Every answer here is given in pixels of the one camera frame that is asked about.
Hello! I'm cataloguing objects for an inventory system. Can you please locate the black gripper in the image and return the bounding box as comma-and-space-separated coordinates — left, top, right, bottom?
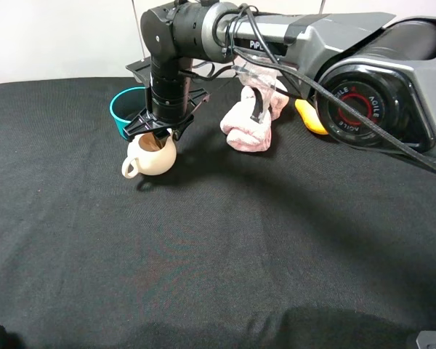
123, 87, 211, 148

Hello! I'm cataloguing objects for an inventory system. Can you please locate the cream ceramic teapot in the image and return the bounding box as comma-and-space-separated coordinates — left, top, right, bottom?
121, 129, 177, 179

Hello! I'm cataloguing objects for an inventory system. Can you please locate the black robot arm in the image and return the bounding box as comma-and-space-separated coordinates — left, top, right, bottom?
128, 1, 436, 157

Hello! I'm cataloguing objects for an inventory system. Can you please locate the teal saucepan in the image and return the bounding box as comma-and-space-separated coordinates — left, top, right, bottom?
109, 86, 146, 140

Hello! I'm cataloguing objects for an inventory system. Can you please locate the pink rolled towel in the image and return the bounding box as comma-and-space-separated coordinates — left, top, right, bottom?
220, 68, 289, 153

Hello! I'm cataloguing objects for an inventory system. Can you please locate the yellow mango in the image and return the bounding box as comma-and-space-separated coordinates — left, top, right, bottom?
294, 99, 328, 135

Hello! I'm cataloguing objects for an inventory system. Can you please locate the black table cloth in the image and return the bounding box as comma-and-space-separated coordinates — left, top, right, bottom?
0, 79, 436, 348

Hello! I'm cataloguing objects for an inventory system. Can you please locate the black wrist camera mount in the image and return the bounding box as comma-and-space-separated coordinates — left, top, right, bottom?
126, 57, 151, 87

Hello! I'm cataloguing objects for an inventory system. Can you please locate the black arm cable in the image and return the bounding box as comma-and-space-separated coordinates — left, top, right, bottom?
177, 2, 436, 182

